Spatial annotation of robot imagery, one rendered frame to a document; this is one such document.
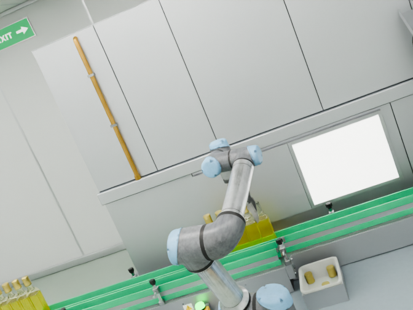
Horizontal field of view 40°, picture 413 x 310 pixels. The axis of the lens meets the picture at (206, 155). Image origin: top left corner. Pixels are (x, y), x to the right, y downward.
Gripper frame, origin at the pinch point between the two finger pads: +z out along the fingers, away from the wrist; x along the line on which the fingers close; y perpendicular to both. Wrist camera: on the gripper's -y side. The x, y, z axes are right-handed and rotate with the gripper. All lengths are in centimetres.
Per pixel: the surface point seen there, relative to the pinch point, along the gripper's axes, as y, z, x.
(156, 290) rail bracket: 14, 22, 53
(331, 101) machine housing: 45, -25, -47
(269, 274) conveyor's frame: 14.6, 30.9, 3.3
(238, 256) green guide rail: 23.7, 22.7, 14.9
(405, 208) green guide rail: 26, 26, -60
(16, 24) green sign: 338, -140, 203
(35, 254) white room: 340, 91, 302
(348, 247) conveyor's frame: 24, 35, -32
